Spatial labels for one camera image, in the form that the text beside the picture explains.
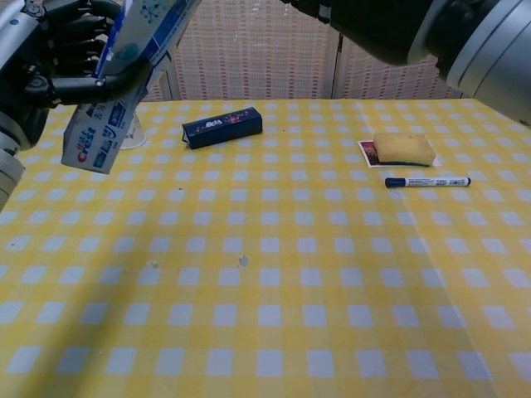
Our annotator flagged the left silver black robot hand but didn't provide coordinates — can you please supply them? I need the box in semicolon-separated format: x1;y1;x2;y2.
0;0;153;150

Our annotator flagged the white paper cup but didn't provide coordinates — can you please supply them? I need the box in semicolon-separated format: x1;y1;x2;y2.
119;111;148;150

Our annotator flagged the blue white marker pen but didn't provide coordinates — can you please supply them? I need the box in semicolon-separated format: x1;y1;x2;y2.
384;176;472;189

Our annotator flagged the dark blue patterned box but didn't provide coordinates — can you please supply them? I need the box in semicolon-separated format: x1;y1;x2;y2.
181;106;264;149

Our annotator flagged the red photo card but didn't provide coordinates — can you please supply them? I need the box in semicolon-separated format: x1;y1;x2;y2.
358;139;440;169

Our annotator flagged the blue white toothpaste box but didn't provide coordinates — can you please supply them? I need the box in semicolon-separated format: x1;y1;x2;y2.
61;0;200;175

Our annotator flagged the yellow green sponge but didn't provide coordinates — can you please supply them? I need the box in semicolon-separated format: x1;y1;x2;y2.
372;132;437;167

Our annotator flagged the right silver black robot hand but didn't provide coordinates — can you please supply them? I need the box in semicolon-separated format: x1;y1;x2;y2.
281;0;436;67

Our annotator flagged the yellow white checkered tablecloth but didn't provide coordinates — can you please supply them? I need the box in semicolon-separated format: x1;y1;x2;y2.
0;97;531;398

